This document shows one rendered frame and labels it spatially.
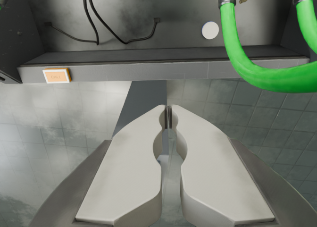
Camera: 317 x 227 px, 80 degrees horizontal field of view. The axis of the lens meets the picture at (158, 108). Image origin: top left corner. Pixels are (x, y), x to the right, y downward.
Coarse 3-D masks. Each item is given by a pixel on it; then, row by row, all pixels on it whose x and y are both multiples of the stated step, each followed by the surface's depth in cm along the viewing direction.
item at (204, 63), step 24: (192, 48) 49; (216, 48) 48; (264, 48) 47; (24, 72) 42; (72, 72) 41; (96, 72) 41; (120, 72) 41; (144, 72) 41; (168, 72) 41; (192, 72) 41; (216, 72) 41
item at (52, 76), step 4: (48, 68) 41; (52, 68) 41; (56, 68) 41; (60, 68) 40; (64, 68) 40; (48, 72) 40; (52, 72) 40; (56, 72) 40; (60, 72) 40; (64, 72) 40; (68, 72) 41; (48, 76) 41; (52, 76) 41; (56, 76) 41; (60, 76) 41; (64, 76) 41; (48, 80) 41; (52, 80) 41; (56, 80) 41; (60, 80) 41; (64, 80) 41
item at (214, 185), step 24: (192, 120) 10; (192, 144) 9; (216, 144) 9; (192, 168) 8; (216, 168) 8; (240, 168) 8; (192, 192) 7; (216, 192) 7; (240, 192) 7; (192, 216) 7; (216, 216) 6; (240, 216) 6; (264, 216) 6
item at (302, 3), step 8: (296, 0) 20; (304, 0) 19; (312, 0) 20; (296, 8) 20; (304, 8) 19; (312, 8) 19; (304, 16) 19; (312, 16) 19; (304, 24) 19; (312, 24) 19; (304, 32) 19; (312, 32) 18; (312, 40) 18; (312, 48) 18
